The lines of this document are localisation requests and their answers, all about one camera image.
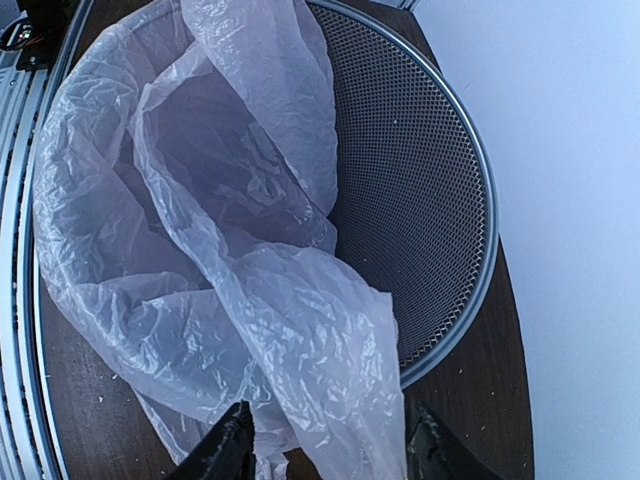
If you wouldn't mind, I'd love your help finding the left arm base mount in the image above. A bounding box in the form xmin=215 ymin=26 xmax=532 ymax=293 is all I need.
xmin=1 ymin=0 xmax=78 ymax=71

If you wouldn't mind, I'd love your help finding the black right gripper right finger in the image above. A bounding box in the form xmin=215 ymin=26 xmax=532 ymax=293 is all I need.
xmin=405 ymin=401 xmax=500 ymax=480

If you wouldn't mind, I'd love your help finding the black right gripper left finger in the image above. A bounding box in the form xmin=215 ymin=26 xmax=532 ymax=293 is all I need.
xmin=165 ymin=400 xmax=256 ymax=480

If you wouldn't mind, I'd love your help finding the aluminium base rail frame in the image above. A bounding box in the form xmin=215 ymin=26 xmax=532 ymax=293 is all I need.
xmin=1 ymin=1 xmax=92 ymax=479

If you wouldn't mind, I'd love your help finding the pink plastic trash bag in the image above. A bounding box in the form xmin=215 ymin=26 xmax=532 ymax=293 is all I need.
xmin=33 ymin=1 xmax=406 ymax=479

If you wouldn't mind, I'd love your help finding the grey mesh trash bin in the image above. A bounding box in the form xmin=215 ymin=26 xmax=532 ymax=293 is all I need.
xmin=27 ymin=0 xmax=501 ymax=391

